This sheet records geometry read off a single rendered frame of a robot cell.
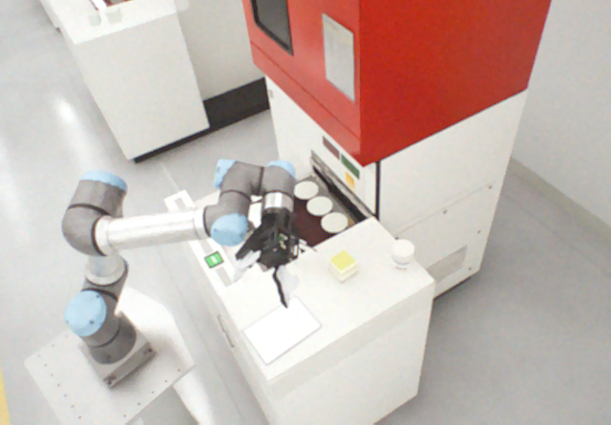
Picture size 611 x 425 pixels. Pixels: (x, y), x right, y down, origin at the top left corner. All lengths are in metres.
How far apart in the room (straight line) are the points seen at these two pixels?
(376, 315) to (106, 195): 0.86
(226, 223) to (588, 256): 2.45
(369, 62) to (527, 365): 1.77
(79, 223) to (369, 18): 0.87
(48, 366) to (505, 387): 1.92
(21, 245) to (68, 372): 1.85
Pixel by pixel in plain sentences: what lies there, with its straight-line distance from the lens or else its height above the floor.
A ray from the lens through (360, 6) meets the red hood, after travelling 1.38.
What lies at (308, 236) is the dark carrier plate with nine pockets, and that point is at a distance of 1.92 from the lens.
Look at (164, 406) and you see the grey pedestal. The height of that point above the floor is 0.48.
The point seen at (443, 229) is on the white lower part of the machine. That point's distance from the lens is 2.30.
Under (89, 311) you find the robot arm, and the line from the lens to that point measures 1.66.
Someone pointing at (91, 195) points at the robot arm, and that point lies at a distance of 1.37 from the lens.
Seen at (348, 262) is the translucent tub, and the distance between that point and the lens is 1.67.
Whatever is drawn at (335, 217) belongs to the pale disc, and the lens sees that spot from 1.97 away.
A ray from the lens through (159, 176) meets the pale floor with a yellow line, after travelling 3.73.
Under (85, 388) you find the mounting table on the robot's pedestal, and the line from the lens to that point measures 1.90.
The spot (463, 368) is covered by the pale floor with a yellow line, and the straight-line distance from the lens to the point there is 2.67.
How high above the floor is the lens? 2.37
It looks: 46 degrees down
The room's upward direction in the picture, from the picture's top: 7 degrees counter-clockwise
